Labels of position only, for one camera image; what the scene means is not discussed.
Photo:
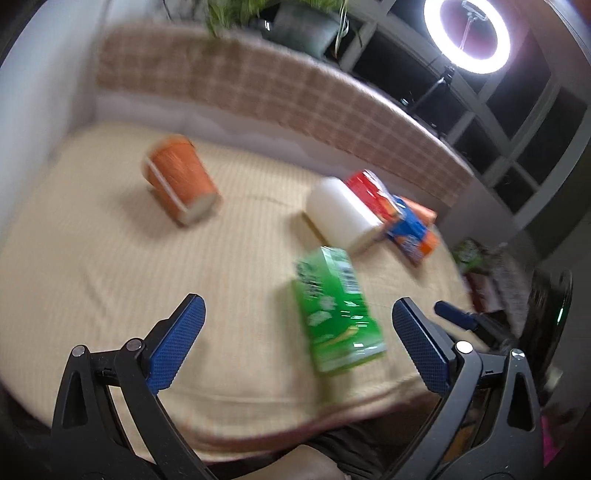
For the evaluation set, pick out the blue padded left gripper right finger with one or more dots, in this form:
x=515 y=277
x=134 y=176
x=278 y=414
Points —
x=487 y=423

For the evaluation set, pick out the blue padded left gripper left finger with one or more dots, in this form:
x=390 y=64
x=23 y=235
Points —
x=108 y=422

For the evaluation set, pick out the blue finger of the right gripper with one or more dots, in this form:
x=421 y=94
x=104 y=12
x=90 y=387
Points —
x=464 y=320

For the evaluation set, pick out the blue and orange paper cup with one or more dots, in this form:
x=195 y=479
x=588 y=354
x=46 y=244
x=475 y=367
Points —
x=412 y=236

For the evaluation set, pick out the plain orange paper cup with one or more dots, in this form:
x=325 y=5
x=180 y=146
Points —
x=426 y=215

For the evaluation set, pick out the white paper cup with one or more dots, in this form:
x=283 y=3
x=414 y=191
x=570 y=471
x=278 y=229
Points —
x=341 y=217

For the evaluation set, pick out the red paper cup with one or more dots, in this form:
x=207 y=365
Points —
x=374 y=194

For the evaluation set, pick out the operator hand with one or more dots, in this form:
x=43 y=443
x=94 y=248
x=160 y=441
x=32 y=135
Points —
x=304 y=463

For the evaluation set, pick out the green carton box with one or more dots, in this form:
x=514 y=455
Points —
x=471 y=257

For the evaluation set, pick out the striped yellow table cloth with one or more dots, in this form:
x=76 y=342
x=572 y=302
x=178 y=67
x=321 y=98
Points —
x=93 y=259

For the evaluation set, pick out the black light tripod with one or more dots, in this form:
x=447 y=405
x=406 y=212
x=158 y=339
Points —
x=442 y=85

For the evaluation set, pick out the potted spider plant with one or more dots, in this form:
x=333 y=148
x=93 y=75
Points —
x=316 y=28

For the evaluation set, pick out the plaid beige sill cloth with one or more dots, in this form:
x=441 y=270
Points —
x=248 y=76

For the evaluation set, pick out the white ring light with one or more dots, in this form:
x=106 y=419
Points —
x=473 y=35

